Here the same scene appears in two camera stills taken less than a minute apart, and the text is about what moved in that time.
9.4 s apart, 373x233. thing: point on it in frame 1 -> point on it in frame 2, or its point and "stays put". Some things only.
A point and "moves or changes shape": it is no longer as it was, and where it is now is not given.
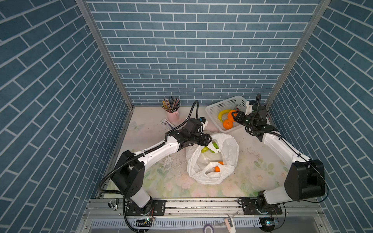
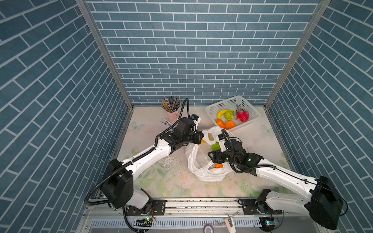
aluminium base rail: x=299 y=215 stays put
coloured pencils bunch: x=171 y=105 stays put
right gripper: x=239 y=117 -> x=213 y=158
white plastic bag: x=210 y=168 moves or changes shape
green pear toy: x=206 y=149 -> x=229 y=114
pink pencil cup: x=173 y=118 stays put
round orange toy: x=228 y=124 stays put
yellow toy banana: x=222 y=112 stays put
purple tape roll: x=208 y=226 stays put
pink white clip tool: x=229 y=229 stays put
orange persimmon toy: x=229 y=116 -> x=220 y=123
